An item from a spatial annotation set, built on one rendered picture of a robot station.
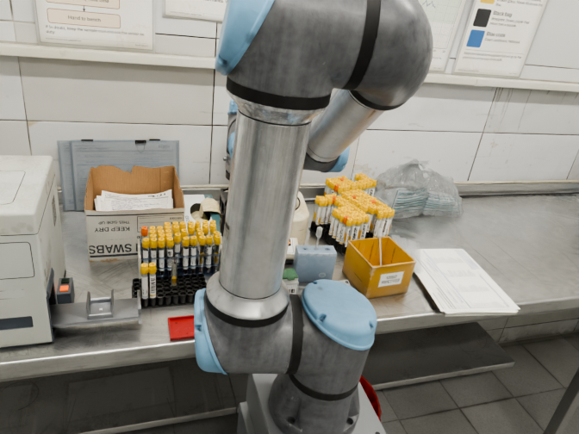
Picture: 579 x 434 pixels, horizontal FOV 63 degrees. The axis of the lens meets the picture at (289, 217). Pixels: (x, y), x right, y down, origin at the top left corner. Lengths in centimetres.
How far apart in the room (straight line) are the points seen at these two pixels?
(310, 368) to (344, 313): 9
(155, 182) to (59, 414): 80
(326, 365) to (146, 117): 103
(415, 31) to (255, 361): 45
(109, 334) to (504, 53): 156
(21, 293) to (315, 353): 58
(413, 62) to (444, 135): 138
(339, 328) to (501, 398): 188
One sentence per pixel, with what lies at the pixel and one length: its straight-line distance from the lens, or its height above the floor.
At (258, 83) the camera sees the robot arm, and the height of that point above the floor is 149.
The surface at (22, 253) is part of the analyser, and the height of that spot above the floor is 109.
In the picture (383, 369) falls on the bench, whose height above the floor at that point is 27.
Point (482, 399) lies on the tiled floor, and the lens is 245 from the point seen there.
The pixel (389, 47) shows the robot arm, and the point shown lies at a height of 154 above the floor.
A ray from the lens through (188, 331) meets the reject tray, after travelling 108.
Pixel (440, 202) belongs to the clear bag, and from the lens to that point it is 178.
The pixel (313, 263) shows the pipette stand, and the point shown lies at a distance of 122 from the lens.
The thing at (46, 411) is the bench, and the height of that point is 27.
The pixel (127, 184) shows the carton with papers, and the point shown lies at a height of 96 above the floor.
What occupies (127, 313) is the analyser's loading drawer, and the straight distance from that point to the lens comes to 108.
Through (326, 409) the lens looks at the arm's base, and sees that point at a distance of 77.
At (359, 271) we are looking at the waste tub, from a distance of 125.
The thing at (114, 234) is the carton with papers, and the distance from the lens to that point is 128.
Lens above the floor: 159
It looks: 27 degrees down
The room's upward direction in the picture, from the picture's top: 8 degrees clockwise
